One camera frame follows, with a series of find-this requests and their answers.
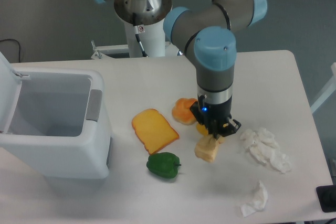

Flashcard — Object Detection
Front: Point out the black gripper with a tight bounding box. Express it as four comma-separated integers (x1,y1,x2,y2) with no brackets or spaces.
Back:
190,96,240,147

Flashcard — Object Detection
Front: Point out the beige square bread toy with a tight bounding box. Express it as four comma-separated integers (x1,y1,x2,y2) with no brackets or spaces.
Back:
194,135,225,163

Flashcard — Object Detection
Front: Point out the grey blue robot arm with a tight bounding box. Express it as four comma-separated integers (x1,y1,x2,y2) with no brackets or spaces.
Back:
96,0,267,139

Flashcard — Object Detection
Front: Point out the orange round bread toy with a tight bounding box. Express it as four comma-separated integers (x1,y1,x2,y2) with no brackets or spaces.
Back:
172,98,197,125

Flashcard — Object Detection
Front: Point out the yellow bell pepper toy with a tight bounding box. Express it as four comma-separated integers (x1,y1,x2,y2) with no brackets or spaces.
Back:
196,124,208,136

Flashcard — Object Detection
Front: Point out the large crumpled white tissue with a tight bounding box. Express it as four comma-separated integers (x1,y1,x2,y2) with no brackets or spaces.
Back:
240,127,292,174

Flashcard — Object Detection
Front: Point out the green bell pepper toy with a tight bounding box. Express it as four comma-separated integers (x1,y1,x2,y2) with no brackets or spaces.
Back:
146,152,182,179

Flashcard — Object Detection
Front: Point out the toast slice toy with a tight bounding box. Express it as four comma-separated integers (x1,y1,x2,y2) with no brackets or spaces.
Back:
131,109,180,155

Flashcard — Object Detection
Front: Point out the small crumpled white tissue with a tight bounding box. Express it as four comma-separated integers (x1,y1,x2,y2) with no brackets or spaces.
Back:
240,180,268,218

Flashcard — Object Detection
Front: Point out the black device at edge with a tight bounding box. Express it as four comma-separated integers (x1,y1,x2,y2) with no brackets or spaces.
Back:
316,185,335,212

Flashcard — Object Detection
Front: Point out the white furniture leg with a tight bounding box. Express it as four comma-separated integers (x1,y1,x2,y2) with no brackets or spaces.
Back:
310,62,336,114

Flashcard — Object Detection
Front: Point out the white open trash bin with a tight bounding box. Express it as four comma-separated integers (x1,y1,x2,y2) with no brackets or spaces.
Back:
1,56,112,179

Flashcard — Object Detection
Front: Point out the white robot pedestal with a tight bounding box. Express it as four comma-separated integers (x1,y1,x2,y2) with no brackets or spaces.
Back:
91,20,183,59

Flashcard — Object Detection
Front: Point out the black floor cable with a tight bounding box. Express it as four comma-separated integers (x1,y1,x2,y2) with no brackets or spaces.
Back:
0,39,22,63

